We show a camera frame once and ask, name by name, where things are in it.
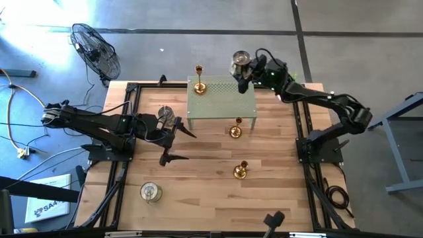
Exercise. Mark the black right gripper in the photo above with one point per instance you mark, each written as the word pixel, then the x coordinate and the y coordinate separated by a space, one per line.
pixel 272 74

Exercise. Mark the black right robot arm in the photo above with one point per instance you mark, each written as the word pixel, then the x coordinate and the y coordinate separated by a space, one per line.
pixel 330 102

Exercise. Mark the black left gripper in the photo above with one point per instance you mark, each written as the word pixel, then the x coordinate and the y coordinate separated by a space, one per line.
pixel 148 127

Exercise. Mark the black floor fan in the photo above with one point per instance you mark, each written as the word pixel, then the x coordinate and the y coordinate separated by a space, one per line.
pixel 96 53

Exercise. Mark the black clamp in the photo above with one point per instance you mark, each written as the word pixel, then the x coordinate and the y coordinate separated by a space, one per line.
pixel 162 79

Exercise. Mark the black stand beam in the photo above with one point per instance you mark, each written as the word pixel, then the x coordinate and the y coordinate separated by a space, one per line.
pixel 33 190

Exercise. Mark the pale green perforated table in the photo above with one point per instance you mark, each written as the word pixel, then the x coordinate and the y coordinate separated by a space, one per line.
pixel 221 99

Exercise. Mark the grey-blue metal stand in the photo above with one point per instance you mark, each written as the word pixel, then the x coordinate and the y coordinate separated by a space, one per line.
pixel 397 158

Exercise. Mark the white printed cardboard box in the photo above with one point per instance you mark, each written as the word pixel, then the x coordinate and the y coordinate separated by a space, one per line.
pixel 49 198

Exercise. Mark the black floor bar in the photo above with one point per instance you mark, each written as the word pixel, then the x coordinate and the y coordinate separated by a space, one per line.
pixel 20 73

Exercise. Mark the black aluminium rig frame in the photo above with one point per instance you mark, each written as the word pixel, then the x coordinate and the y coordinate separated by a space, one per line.
pixel 133 99

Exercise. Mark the silver bracket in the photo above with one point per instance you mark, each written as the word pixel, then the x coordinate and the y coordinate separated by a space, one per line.
pixel 124 234
pixel 309 235

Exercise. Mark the brass candlestick holder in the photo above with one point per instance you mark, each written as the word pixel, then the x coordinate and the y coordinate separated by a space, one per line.
pixel 235 132
pixel 239 172
pixel 200 88

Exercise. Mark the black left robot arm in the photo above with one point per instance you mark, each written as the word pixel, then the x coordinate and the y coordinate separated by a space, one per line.
pixel 92 124

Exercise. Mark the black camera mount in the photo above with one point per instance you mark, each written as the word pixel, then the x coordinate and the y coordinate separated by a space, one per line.
pixel 274 219

